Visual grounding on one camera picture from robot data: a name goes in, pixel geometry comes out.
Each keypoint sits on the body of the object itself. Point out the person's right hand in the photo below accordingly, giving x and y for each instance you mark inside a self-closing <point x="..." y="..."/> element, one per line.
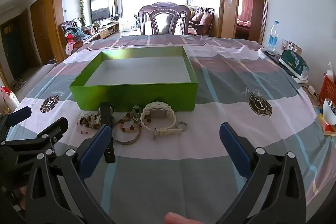
<point x="179" y="218"/>

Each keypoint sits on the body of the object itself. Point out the wooden sofa with cushions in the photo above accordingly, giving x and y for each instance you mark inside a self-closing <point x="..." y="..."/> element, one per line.
<point x="200" y="20"/>

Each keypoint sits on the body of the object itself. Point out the red and white bag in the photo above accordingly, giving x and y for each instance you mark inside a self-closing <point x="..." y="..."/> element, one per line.
<point x="9" y="98"/>

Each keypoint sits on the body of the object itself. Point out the bed with pink bedding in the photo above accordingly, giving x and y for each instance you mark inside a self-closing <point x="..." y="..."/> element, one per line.
<point x="242" y="26"/>

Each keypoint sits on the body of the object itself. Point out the flat screen television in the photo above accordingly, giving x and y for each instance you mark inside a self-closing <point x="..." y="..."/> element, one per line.
<point x="99" y="8"/>

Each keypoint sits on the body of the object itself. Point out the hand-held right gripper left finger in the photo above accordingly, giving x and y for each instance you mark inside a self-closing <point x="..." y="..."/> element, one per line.
<point x="94" y="146"/>

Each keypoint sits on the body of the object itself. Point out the pile of colourful clothes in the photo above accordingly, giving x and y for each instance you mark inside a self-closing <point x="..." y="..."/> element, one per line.
<point x="74" y="33"/>

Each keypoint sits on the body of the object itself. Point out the wooden armchair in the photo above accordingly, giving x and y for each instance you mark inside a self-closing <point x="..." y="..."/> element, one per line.
<point x="65" y="27"/>

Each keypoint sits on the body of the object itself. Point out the white bowl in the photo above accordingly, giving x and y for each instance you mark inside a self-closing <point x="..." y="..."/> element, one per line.
<point x="328" y="115"/>

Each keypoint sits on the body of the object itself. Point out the wooden television stand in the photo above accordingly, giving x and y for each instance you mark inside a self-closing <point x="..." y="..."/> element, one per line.
<point x="107" y="29"/>

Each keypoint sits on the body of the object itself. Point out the pink curtain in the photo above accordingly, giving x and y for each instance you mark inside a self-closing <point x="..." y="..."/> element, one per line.
<point x="246" y="3"/>

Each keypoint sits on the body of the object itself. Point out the person's left hand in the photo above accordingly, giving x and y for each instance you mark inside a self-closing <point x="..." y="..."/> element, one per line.
<point x="22" y="191"/>

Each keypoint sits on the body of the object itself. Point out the clear water bottle blue label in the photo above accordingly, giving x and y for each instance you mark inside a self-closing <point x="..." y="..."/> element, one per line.
<point x="273" y="37"/>

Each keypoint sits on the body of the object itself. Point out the green hanging vine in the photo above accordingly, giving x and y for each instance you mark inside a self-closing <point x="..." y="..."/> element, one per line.
<point x="82" y="1"/>

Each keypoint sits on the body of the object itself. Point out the stack of colourful books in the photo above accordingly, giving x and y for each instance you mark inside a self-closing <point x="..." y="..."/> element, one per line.
<point x="329" y="129"/>

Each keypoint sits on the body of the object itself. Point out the carved dark wooden chair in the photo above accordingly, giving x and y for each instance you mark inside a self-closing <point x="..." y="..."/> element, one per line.
<point x="147" y="16"/>

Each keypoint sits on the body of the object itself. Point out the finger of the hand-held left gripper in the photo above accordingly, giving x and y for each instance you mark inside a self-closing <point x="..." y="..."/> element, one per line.
<point x="59" y="127"/>
<point x="19" y="114"/>

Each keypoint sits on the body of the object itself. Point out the striped printed tablecloth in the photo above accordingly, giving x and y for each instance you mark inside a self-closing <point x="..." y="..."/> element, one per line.
<point x="183" y="174"/>

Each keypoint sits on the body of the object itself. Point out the silver bangle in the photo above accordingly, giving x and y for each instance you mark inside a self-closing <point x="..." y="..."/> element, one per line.
<point x="126" y="143"/>

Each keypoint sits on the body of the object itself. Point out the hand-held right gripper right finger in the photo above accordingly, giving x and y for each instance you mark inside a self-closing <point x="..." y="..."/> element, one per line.
<point x="235" y="146"/>

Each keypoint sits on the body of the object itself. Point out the red plastic basket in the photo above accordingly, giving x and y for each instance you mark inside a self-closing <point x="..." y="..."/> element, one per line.
<point x="328" y="87"/>

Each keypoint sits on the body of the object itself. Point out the white wrist watch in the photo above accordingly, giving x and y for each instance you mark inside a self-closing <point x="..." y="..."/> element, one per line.
<point x="157" y="112"/>

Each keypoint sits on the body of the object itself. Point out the black wrist watch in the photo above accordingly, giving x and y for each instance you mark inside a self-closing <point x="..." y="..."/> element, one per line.
<point x="106" y="112"/>

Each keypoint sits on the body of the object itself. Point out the green plastic bag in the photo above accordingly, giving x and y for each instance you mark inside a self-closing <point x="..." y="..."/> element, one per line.
<point x="292" y="61"/>

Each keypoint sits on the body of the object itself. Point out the green cardboard box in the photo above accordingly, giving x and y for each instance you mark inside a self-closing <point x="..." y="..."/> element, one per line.
<point x="131" y="98"/>

